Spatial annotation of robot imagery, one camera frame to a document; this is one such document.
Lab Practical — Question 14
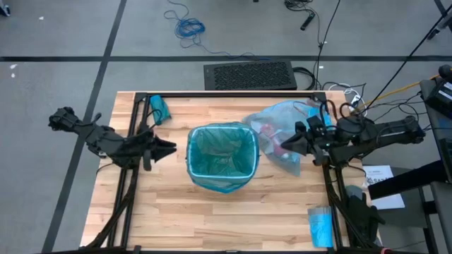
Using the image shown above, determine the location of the grey side desk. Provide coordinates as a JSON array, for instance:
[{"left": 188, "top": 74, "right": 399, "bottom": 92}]
[{"left": 419, "top": 79, "right": 452, "bottom": 254}]

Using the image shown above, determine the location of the white power strip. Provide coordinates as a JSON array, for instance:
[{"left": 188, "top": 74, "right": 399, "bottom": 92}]
[{"left": 347, "top": 93, "right": 362, "bottom": 112}]

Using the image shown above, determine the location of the black slanted bar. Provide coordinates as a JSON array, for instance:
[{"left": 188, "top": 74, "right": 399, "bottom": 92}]
[{"left": 367, "top": 160, "right": 452, "bottom": 200}]

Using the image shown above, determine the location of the black glove pile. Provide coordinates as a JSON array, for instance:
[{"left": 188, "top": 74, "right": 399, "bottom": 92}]
[{"left": 344, "top": 185, "right": 386, "bottom": 248}]

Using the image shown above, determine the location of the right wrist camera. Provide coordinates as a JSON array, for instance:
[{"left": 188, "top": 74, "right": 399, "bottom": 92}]
[{"left": 307, "top": 116, "right": 326, "bottom": 132}]

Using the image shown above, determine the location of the teal bag stack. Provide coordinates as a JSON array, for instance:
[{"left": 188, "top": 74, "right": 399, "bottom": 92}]
[{"left": 186, "top": 121, "right": 261, "bottom": 194}]

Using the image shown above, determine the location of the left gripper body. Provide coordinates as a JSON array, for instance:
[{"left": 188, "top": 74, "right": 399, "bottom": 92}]
[{"left": 138, "top": 130, "right": 159, "bottom": 172}]

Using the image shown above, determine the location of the blue bag roll pack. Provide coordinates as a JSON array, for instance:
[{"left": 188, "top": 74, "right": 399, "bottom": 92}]
[{"left": 307, "top": 206, "right": 335, "bottom": 248}]

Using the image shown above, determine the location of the black labelled device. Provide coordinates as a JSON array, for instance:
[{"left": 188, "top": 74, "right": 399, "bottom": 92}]
[{"left": 423, "top": 64, "right": 452, "bottom": 119}]

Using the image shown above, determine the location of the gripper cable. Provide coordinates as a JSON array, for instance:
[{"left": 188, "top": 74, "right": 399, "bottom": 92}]
[
  {"left": 144, "top": 108, "right": 164, "bottom": 130},
  {"left": 319, "top": 99, "right": 357, "bottom": 123}
]

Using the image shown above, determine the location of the white plastic trash bin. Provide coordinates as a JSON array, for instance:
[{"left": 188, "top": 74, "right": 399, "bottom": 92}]
[{"left": 186, "top": 122, "right": 260, "bottom": 184}]

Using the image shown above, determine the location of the blue coiled cable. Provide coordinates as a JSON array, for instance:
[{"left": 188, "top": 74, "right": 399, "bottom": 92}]
[{"left": 163, "top": 0, "right": 269, "bottom": 61}]

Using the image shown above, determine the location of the white paper sheet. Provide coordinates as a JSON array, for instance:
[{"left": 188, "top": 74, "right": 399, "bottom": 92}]
[{"left": 362, "top": 164, "right": 406, "bottom": 210}]

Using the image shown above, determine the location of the black aluminium table frame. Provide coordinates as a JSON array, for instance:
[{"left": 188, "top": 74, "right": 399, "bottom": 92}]
[{"left": 84, "top": 90, "right": 381, "bottom": 254}]

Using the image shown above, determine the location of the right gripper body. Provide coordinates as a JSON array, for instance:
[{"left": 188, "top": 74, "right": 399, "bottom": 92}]
[{"left": 305, "top": 128, "right": 337, "bottom": 167}]

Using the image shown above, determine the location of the crumpled teal bag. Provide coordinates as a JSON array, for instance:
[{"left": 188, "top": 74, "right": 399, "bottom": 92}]
[{"left": 148, "top": 94, "right": 173, "bottom": 126}]

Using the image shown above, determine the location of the black power strip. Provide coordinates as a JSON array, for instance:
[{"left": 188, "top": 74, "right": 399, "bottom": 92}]
[{"left": 299, "top": 10, "right": 316, "bottom": 31}]

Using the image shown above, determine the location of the yellow cable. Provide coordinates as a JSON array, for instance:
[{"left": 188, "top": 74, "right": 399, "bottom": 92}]
[{"left": 352, "top": 73, "right": 441, "bottom": 114}]

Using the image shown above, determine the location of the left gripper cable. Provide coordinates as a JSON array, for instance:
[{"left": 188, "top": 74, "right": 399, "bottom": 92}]
[{"left": 144, "top": 108, "right": 164, "bottom": 130}]

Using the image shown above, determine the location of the light blue trash bag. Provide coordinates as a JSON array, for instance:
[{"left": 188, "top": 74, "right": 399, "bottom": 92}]
[{"left": 242, "top": 99, "right": 335, "bottom": 177}]

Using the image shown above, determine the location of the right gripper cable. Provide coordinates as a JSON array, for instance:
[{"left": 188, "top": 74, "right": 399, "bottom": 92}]
[{"left": 319, "top": 99, "right": 357, "bottom": 123}]

